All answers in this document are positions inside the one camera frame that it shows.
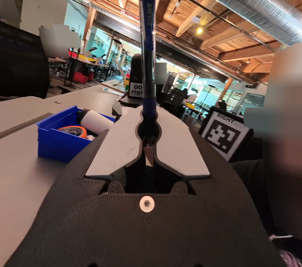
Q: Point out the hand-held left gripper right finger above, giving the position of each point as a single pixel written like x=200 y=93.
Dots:
x=179 y=149

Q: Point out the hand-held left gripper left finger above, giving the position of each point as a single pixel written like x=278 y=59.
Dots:
x=118 y=149

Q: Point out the blue plastic bin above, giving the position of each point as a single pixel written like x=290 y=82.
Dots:
x=59 y=144

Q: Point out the blue pen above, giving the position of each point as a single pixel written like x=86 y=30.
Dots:
x=146 y=12

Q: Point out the white bottle with black cap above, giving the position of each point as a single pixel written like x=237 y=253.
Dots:
x=99 y=120

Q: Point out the orange tape roll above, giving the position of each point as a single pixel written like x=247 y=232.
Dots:
x=83 y=133

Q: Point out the black labelled device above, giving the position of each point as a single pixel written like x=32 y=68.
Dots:
x=135 y=71

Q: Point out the red storage bin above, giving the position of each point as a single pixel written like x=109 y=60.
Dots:
x=80 y=77

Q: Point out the cluttered work table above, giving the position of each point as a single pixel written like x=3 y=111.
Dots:
x=89 y=59

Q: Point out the round ceiling light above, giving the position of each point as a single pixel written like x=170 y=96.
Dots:
x=199 y=30

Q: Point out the slim silver ventilation duct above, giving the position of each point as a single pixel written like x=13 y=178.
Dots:
x=200 y=61

